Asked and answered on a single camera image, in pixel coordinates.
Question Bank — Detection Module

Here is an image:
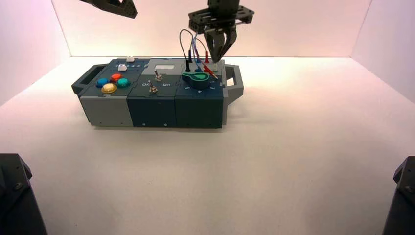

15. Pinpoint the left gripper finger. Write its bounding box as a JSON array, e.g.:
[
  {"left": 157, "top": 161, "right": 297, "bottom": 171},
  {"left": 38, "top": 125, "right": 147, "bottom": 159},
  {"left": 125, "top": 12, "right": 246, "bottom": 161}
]
[{"left": 79, "top": 0, "right": 138, "bottom": 19}]

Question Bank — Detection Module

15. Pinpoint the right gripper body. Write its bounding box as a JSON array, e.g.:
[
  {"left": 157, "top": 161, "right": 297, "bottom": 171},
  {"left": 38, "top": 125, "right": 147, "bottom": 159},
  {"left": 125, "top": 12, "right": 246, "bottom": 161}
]
[{"left": 188, "top": 0, "right": 255, "bottom": 35}]

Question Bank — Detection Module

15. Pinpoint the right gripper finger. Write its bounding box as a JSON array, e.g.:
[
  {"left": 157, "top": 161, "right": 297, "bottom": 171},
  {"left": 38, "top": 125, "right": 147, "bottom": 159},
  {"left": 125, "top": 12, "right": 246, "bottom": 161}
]
[
  {"left": 220, "top": 27, "right": 237, "bottom": 61},
  {"left": 205, "top": 31, "right": 224, "bottom": 64}
]

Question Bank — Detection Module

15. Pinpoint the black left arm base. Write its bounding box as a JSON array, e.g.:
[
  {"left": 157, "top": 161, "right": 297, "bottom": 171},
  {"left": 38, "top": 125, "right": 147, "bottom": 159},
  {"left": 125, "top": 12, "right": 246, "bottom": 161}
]
[{"left": 0, "top": 153, "right": 48, "bottom": 235}]

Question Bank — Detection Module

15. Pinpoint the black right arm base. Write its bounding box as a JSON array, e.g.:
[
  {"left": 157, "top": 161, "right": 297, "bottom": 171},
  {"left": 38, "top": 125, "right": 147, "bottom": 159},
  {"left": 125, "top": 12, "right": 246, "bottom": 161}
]
[{"left": 382, "top": 156, "right": 415, "bottom": 235}]

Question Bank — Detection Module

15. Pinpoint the green rotary knob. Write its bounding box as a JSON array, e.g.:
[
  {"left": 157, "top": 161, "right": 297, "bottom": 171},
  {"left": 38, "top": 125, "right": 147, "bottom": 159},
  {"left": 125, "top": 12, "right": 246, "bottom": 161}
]
[{"left": 182, "top": 71, "right": 211, "bottom": 90}]

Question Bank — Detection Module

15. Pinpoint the blue grey control box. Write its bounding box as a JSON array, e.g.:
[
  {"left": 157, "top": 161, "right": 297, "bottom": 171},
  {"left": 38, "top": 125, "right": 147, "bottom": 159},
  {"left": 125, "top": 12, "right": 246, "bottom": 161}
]
[{"left": 71, "top": 57, "right": 245, "bottom": 129}]

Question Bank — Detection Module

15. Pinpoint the red wire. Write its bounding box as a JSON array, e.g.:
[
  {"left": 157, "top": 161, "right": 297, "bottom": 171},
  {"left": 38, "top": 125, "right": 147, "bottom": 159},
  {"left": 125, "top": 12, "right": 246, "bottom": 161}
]
[{"left": 196, "top": 38, "right": 219, "bottom": 79}]

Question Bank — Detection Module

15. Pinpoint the black wire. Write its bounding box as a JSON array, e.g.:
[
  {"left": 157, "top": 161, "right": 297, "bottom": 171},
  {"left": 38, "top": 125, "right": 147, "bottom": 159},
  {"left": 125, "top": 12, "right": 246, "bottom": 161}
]
[{"left": 180, "top": 29, "right": 194, "bottom": 72}]

